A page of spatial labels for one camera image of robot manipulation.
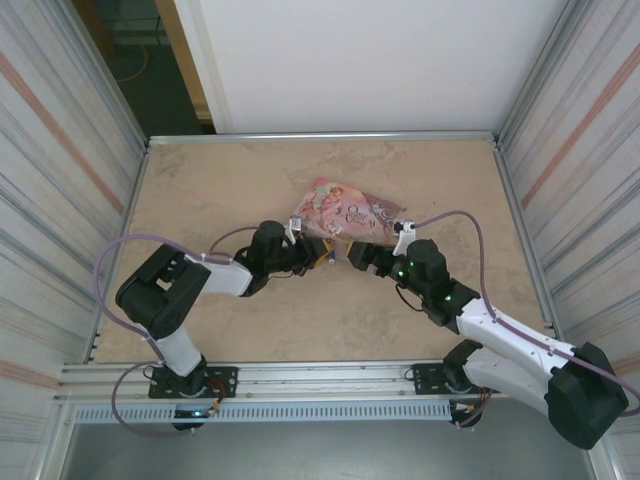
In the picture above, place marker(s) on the aluminium table edge rail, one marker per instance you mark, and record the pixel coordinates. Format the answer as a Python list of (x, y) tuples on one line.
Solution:
[(320, 138), (525, 235)]

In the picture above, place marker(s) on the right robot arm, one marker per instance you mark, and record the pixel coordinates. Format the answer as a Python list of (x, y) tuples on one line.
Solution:
[(520, 330)]

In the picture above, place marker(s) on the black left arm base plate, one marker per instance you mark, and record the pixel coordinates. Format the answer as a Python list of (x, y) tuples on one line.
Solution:
[(222, 380)]

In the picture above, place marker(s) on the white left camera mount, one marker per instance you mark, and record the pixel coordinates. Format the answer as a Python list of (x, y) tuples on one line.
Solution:
[(292, 236)]

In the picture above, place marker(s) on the wide aluminium base rail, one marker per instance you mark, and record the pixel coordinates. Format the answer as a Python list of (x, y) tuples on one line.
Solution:
[(325, 380)]

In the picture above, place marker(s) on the pink illustrated tin box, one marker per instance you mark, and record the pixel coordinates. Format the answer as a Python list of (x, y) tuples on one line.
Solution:
[(345, 210)]

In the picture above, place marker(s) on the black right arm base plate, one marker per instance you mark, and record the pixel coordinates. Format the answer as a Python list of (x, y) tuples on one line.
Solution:
[(425, 380)]

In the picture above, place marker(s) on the small blue padlock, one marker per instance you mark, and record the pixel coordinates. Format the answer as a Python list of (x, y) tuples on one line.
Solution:
[(332, 261)]

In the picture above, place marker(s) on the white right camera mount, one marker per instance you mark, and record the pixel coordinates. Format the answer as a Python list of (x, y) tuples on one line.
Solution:
[(404, 242)]

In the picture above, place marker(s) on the aluminium frame post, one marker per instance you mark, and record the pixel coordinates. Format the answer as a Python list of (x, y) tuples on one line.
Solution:
[(540, 70)]

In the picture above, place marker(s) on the wooden door frame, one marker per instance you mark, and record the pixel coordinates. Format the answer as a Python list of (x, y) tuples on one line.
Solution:
[(187, 55)]

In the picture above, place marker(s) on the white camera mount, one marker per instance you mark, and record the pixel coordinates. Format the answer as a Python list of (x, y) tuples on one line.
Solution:
[(404, 242), (292, 236)]

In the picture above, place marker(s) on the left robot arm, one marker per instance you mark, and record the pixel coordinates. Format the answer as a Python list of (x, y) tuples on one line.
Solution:
[(160, 290)]

